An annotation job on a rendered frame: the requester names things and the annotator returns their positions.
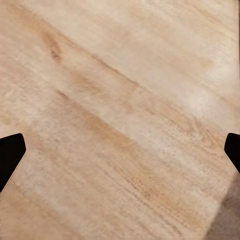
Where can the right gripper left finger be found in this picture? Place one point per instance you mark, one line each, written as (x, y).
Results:
(12, 149)

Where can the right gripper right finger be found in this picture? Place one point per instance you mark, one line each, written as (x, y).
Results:
(232, 149)

